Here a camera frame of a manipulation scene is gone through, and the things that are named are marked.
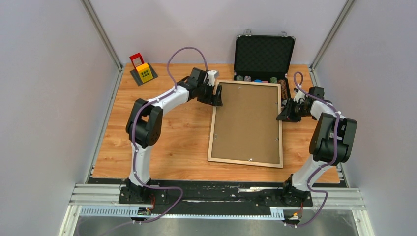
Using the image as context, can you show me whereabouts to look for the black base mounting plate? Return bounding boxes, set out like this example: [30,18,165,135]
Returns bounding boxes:
[118,179,313,216]

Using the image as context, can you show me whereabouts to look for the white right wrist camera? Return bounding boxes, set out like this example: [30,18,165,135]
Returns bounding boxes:
[293,90,305,103]

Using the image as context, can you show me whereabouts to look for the brown backing board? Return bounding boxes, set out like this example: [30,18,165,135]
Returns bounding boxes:
[211,82,281,165]

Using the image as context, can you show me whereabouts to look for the aluminium front rail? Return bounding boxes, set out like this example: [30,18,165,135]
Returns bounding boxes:
[60,179,374,236]

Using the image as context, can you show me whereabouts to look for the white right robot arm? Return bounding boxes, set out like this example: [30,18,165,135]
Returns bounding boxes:
[276,86,357,206]

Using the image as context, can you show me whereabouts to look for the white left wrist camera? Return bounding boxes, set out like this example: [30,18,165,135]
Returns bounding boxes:
[205,70,219,86]

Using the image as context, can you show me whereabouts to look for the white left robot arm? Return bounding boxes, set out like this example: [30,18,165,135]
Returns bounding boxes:
[125,67,222,203]

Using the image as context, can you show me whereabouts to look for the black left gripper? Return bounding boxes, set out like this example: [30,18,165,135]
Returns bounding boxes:
[198,82,223,107]

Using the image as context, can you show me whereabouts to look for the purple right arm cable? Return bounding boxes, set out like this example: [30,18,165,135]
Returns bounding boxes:
[282,71,341,228]

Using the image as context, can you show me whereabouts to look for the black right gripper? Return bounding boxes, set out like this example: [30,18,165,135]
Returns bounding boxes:
[276,98,312,122]

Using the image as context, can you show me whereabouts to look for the wooden picture frame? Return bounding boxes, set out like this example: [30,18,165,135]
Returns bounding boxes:
[207,80,284,169]

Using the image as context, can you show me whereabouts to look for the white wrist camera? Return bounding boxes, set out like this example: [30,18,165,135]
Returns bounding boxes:
[205,70,219,86]
[293,90,305,103]

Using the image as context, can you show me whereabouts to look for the black poker chip case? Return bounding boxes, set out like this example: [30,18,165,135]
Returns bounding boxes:
[233,33,296,100]

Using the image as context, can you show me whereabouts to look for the yellow red toy block house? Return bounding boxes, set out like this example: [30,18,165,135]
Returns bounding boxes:
[129,53,158,86]

